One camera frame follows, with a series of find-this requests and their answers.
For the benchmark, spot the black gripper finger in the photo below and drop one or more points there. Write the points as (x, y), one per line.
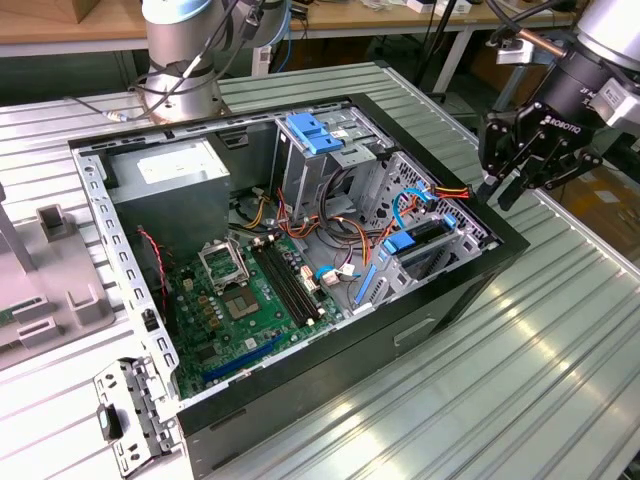
(555, 167)
(500, 145)

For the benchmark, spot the hard disk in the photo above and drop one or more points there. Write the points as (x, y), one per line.
(398, 243)

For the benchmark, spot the grey metal disk bay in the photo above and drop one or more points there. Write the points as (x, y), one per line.
(392, 280)

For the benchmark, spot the brown cardboard box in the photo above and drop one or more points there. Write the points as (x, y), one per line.
(600, 220)

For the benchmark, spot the black tripod stand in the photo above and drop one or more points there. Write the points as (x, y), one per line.
(436, 42)

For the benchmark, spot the small white box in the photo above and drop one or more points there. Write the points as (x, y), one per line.
(425, 6)

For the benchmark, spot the wooden desk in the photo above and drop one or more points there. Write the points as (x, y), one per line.
(375, 22)

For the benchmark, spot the blue plastic drive latch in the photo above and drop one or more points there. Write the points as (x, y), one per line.
(312, 132)

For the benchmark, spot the grey metal drive cage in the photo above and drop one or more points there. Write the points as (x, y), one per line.
(305, 175)

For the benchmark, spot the black RAM slot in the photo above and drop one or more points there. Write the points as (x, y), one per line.
(299, 282)
(286, 282)
(292, 282)
(280, 282)

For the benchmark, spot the green motherboard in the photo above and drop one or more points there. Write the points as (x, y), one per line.
(272, 300)

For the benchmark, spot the black PC case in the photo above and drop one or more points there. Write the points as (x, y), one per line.
(325, 380)

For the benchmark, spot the CPU socket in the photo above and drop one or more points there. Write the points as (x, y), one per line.
(241, 302)

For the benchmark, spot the grey power supply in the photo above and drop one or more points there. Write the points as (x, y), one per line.
(170, 210)

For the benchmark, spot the blue expansion slot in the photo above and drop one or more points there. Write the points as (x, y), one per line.
(240, 361)

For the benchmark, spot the black square chipset chip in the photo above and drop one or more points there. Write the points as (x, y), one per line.
(206, 355)

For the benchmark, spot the small brown box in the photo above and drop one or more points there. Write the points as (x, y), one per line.
(85, 10)

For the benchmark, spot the grey parts rack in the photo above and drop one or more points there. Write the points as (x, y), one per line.
(50, 280)

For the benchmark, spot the black plastic latch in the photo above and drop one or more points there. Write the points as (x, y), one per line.
(110, 422)

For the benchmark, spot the green RAM stick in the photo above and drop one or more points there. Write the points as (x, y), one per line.
(6, 314)

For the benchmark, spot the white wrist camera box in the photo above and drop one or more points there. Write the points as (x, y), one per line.
(620, 105)

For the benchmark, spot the small white wrist camera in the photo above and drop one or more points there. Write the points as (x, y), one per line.
(515, 52)

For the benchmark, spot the brown square base plate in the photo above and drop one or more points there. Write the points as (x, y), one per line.
(222, 107)

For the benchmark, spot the hinged metal card bracket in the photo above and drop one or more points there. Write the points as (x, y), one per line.
(116, 371)

